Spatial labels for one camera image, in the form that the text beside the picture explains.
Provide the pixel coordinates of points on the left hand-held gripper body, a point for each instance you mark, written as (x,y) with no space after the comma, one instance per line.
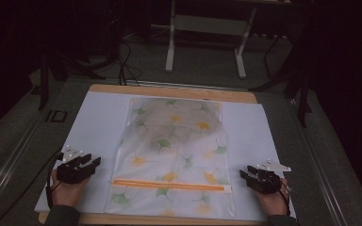
(71,174)

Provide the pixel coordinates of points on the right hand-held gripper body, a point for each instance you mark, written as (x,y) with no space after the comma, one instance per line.
(266,180)

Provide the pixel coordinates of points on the person's left hand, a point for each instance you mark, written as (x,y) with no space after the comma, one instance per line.
(66,194)

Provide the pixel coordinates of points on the person's right hand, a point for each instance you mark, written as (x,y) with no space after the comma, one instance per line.
(273,201)

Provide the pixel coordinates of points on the white table mat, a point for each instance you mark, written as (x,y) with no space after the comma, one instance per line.
(100,125)

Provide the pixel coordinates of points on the black floor socket plate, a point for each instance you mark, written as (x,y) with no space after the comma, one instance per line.
(56,116)

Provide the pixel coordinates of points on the clear leaf-print zip bag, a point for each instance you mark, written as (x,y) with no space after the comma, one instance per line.
(172,157)

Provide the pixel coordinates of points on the dark metal stand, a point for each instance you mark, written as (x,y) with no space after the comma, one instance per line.
(44,81)
(301,94)

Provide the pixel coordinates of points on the white metal table frame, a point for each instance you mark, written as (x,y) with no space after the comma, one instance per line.
(171,47)

